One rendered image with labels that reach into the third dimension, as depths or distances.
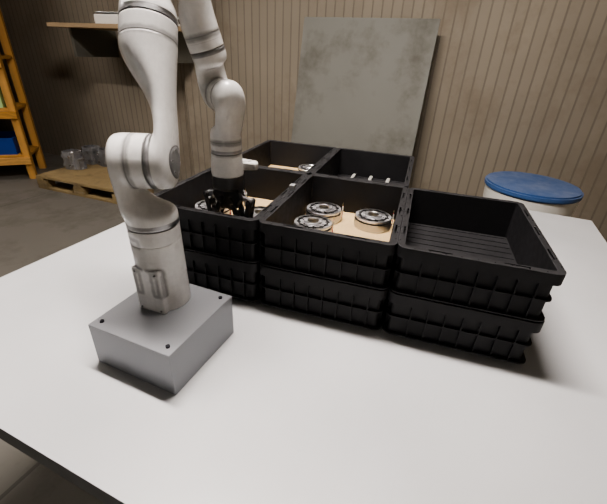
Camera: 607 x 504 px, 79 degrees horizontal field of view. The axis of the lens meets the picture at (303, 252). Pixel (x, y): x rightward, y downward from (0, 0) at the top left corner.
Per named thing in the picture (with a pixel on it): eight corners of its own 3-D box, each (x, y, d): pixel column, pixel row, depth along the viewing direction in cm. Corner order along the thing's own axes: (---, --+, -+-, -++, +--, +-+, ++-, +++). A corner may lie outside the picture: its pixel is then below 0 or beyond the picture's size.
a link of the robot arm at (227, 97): (250, 155, 82) (234, 147, 89) (248, 80, 75) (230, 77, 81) (221, 158, 79) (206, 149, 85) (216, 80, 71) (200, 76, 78)
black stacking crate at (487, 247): (544, 329, 70) (567, 279, 65) (388, 296, 77) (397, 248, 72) (508, 242, 104) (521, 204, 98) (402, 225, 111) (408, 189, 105)
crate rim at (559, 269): (564, 288, 65) (570, 276, 64) (395, 257, 73) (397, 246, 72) (520, 210, 99) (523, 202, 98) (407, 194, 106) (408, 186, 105)
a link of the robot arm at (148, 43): (168, 8, 56) (106, 6, 56) (167, 186, 57) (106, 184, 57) (187, 40, 65) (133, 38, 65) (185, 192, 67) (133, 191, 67)
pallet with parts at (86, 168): (176, 184, 380) (173, 155, 365) (119, 207, 319) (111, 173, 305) (101, 169, 415) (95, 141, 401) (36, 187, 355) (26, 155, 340)
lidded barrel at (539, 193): (539, 265, 260) (575, 179, 230) (549, 305, 218) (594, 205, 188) (462, 249, 278) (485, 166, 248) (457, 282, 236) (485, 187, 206)
